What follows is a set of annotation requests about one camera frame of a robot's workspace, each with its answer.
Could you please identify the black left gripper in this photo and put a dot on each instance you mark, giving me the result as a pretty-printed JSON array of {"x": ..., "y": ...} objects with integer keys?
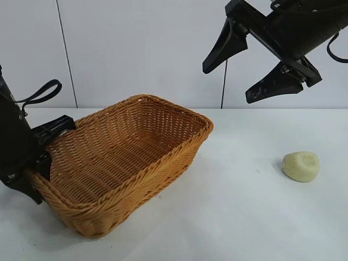
[{"x": 13, "y": 130}]

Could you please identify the brown woven wicker basket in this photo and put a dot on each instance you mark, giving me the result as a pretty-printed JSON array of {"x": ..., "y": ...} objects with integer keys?
[{"x": 130, "y": 163}]

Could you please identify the pale yellow egg yolk pastry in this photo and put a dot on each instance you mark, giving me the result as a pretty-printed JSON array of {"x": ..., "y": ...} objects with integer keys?
[{"x": 300, "y": 167}]

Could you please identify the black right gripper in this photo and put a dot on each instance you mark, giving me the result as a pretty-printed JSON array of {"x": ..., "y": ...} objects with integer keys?
[{"x": 296, "y": 24}]

